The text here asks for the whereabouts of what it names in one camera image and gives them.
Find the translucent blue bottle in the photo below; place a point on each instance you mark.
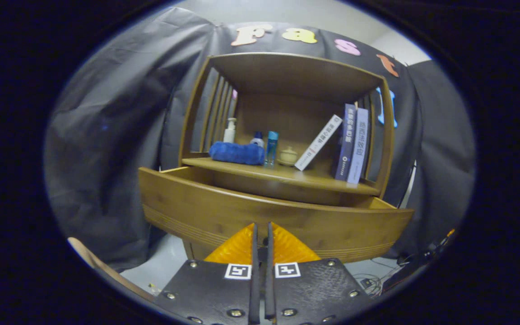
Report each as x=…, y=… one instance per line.
x=271, y=149

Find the cream lidded teacup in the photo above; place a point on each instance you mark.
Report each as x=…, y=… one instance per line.
x=288, y=156

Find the blue folded towel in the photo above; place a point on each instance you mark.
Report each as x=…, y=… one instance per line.
x=237, y=153

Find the white book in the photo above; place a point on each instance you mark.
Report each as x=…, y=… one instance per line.
x=318, y=142

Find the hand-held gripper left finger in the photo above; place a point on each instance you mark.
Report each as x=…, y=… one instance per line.
x=254, y=289

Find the light wooden plank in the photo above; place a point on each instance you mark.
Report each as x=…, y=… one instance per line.
x=106, y=271

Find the wooden drawer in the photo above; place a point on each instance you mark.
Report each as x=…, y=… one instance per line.
x=197, y=212

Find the dark blue book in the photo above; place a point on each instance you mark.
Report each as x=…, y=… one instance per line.
x=345, y=144

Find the white bottle with blue cap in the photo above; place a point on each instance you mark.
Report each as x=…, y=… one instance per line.
x=257, y=141

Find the light purple book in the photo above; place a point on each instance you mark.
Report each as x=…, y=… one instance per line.
x=358, y=144

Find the wooden cabinet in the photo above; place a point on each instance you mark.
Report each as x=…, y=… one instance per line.
x=287, y=117

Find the black and orange equipment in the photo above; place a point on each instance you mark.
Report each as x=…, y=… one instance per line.
x=409, y=266

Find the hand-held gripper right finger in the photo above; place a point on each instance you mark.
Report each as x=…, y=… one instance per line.
x=270, y=289

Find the white pump bottle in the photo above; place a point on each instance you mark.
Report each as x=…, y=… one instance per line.
x=229, y=134

